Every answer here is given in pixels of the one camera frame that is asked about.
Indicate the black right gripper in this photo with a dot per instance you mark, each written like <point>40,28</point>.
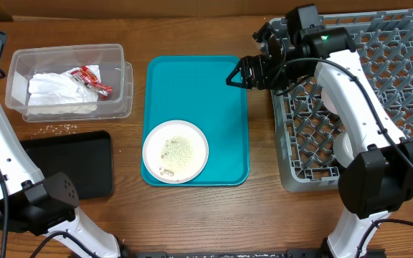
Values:
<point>257,61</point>

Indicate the white napkin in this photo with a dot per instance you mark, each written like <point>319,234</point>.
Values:
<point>52,93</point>
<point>86,96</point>

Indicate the pink plastic bowl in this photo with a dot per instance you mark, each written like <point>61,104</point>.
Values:
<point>328,102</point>

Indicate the red snack wrapper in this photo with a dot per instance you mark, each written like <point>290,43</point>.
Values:
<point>86,78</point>

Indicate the large white plate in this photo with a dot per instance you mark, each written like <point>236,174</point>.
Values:
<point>175,152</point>

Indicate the grey small saucer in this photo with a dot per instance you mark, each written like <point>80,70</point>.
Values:
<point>342,149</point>

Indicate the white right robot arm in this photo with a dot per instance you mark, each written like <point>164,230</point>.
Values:
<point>377,174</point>

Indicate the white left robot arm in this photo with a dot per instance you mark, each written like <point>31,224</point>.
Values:
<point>45,206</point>

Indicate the clear plastic waste bin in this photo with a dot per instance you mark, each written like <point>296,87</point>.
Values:
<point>106,61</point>

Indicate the grey dishwasher rack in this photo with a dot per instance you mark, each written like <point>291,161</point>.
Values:
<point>305,130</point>

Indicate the teal plastic serving tray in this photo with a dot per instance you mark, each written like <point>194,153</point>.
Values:
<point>194,89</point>

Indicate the scattered rice grains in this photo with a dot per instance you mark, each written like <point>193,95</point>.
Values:
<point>55,130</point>

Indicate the black plastic tray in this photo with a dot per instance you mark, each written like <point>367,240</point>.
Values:
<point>86,158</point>

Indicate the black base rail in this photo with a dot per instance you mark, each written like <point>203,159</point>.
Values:
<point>228,255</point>

